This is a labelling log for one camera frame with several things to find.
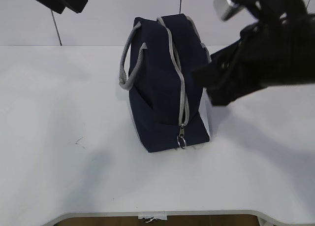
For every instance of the navy and white lunch bag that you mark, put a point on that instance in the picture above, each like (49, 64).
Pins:
(156, 69)

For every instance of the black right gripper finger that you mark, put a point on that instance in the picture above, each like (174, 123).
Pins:
(222, 70)
(231, 90)

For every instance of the white tape on table edge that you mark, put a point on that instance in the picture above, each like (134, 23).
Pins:
(152, 216)

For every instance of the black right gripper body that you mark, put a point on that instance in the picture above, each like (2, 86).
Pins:
(280, 48)

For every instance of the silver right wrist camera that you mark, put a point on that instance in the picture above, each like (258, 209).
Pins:
(226, 9)

